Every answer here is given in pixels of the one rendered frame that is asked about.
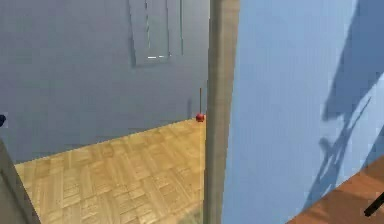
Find grey room door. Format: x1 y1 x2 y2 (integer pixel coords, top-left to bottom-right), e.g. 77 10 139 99
0 137 42 224

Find grey door frame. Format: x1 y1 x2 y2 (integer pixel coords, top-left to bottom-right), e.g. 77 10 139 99
202 0 241 224

